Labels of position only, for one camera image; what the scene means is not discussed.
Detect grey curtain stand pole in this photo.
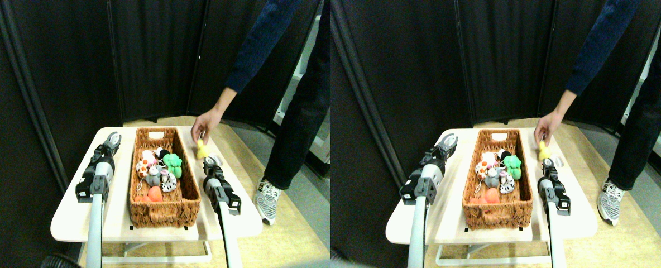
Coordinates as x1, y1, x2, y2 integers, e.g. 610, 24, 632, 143
330, 0, 410, 195
0, 0, 69, 193

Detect brown wicker basket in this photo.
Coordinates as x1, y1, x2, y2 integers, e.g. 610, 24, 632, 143
129, 128, 202, 228
463, 130, 534, 229

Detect orange toy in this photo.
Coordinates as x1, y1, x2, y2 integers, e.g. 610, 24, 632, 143
134, 186, 164, 204
470, 188, 501, 205

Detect person's legs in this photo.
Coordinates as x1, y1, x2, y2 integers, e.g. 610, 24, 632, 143
254, 0, 331, 226
597, 0, 661, 227

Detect person's hand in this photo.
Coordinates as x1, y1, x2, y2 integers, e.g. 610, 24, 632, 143
190, 107, 224, 145
534, 109, 566, 147

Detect low white table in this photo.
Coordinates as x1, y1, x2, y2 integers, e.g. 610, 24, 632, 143
50, 126, 263, 264
385, 128, 598, 266

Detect white orange-spotted toy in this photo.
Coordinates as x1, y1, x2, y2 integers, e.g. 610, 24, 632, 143
475, 160, 492, 181
135, 159, 153, 180

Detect black ribbed hose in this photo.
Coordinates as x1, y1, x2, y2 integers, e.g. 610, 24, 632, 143
40, 254, 81, 268

